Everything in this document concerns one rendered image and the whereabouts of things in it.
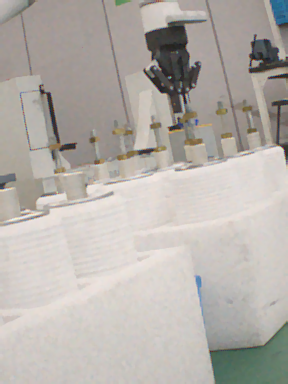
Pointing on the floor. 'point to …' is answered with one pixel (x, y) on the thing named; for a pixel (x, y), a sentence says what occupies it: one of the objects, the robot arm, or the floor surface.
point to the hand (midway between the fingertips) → (181, 105)
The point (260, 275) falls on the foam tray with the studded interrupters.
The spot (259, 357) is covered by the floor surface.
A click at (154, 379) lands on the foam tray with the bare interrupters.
